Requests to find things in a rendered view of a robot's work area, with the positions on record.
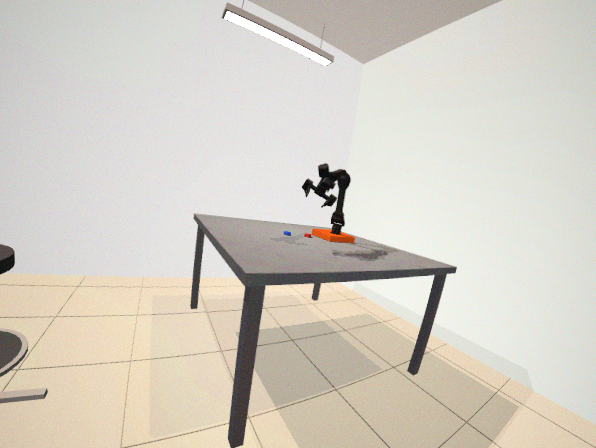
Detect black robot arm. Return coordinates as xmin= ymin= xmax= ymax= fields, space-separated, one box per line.
xmin=318 ymin=163 xmax=351 ymax=235

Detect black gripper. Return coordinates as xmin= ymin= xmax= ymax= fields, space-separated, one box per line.
xmin=302 ymin=178 xmax=337 ymax=207

